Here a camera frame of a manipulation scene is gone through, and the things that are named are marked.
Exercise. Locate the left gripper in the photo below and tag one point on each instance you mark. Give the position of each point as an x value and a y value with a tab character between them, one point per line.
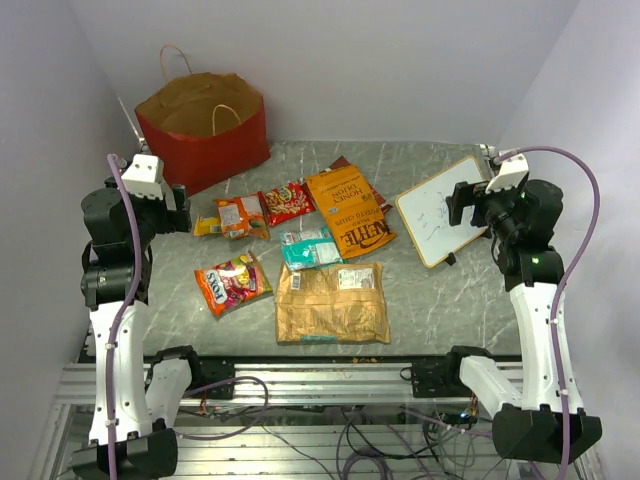
170	220

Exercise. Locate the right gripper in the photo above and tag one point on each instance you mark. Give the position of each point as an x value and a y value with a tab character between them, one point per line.
466	194

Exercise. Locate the orange Kettle chips bag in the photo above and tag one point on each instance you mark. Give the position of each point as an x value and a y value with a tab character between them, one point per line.
354	217

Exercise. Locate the dark red Doritos bag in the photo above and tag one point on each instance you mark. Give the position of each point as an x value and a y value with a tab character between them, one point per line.
342	162

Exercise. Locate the gold chips bag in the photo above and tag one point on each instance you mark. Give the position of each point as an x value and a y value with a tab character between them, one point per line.
340	303

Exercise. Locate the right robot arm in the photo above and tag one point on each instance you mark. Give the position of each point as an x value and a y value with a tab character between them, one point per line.
544	419

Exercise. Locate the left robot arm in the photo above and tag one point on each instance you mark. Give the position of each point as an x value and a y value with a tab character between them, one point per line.
131	435

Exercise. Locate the orange snack bag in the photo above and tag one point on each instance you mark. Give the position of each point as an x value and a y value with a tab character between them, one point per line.
242	217

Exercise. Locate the red paper bag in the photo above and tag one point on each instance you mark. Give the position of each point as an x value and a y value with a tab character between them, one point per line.
206	127

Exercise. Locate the orange Fox's candy bag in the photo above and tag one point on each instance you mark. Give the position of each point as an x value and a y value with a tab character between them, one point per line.
233	283

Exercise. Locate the red nut mix snack bag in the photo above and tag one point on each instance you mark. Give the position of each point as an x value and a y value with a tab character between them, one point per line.
286	202

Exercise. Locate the teal snack bag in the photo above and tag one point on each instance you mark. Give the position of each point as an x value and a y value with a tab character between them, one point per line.
308	249

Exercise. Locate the small yellow snack packet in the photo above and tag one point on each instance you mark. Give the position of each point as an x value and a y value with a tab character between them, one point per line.
207	226

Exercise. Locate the small whiteboard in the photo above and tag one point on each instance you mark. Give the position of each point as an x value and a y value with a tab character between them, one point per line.
424	212

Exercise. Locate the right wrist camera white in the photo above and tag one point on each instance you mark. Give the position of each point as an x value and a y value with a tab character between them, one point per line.
512	169

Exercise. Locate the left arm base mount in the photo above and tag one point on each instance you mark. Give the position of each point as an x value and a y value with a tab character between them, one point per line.
214	371

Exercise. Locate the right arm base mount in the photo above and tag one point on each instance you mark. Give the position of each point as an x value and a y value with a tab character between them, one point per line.
428	380

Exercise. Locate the aluminium frame rail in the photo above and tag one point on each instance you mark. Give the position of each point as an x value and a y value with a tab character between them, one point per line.
300	384

